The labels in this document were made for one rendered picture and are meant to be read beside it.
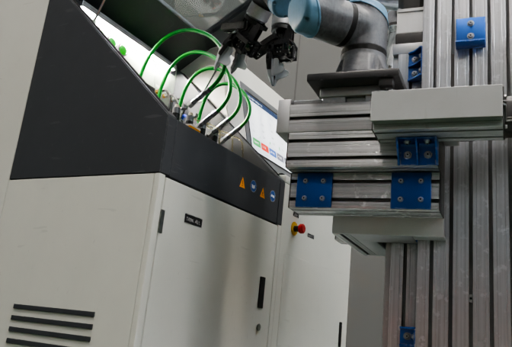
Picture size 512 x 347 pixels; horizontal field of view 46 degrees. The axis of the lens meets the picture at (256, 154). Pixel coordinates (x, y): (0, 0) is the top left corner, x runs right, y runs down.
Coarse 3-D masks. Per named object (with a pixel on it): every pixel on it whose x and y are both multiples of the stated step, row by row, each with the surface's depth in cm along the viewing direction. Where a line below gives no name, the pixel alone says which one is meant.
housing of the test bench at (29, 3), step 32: (0, 0) 214; (32, 0) 204; (0, 32) 208; (32, 32) 199; (0, 64) 202; (32, 64) 193; (0, 96) 197; (0, 128) 192; (0, 160) 187; (0, 192) 182
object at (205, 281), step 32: (192, 192) 166; (160, 224) 152; (192, 224) 165; (224, 224) 179; (256, 224) 196; (160, 256) 152; (192, 256) 164; (224, 256) 178; (256, 256) 195; (160, 288) 151; (192, 288) 163; (224, 288) 177; (256, 288) 194; (160, 320) 151; (192, 320) 163; (224, 320) 176; (256, 320) 193
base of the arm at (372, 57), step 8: (344, 48) 152; (352, 48) 150; (360, 48) 149; (368, 48) 149; (376, 48) 149; (344, 56) 151; (352, 56) 149; (360, 56) 148; (368, 56) 148; (376, 56) 149; (384, 56) 151; (344, 64) 149; (352, 64) 147; (360, 64) 146; (368, 64) 146; (376, 64) 148; (384, 64) 149
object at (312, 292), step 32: (192, 64) 255; (224, 96) 242; (288, 192) 218; (288, 224) 216; (320, 224) 241; (288, 256) 215; (320, 256) 240; (288, 288) 213; (320, 288) 238; (288, 320) 212; (320, 320) 236
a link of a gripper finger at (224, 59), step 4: (228, 48) 195; (232, 48) 194; (224, 52) 195; (228, 52) 194; (232, 52) 194; (216, 56) 196; (220, 56) 195; (224, 56) 195; (228, 56) 194; (216, 60) 196; (220, 60) 195; (224, 60) 194; (228, 60) 193; (216, 64) 196; (224, 64) 194; (228, 64) 193; (216, 68) 197
